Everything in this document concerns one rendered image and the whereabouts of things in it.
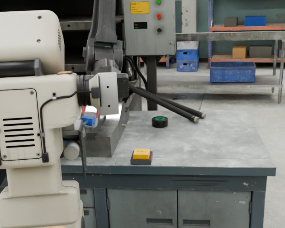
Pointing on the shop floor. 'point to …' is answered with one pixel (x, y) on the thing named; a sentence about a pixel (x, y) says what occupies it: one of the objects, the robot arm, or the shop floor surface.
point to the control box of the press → (149, 36)
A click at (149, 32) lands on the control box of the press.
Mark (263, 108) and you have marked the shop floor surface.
